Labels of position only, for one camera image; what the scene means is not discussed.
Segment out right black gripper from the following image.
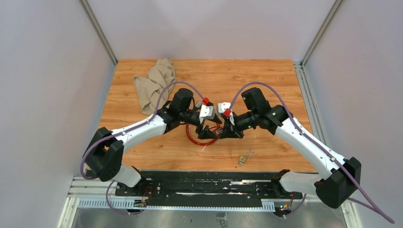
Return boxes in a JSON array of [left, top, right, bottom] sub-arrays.
[[219, 110, 258, 140]]

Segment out red cable lock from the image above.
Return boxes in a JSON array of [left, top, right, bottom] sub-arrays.
[[185, 123, 221, 146]]

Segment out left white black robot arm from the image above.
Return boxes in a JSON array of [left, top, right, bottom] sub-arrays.
[[83, 88, 222, 196]]

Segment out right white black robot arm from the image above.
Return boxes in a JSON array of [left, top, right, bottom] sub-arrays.
[[217, 87, 361, 209]]

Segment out brass padlock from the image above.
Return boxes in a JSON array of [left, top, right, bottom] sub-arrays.
[[238, 150, 254, 166]]

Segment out beige cloth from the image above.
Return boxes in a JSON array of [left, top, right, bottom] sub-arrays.
[[133, 58, 176, 115]]

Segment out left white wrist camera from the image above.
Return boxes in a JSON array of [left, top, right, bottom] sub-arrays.
[[196, 97, 215, 123]]

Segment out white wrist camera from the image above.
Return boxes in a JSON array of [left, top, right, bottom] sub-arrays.
[[217, 102, 235, 125], [196, 97, 215, 123]]

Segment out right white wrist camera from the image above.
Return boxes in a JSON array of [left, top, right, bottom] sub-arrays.
[[217, 102, 235, 125]]

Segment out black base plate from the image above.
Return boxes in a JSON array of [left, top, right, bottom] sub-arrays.
[[95, 170, 321, 214]]

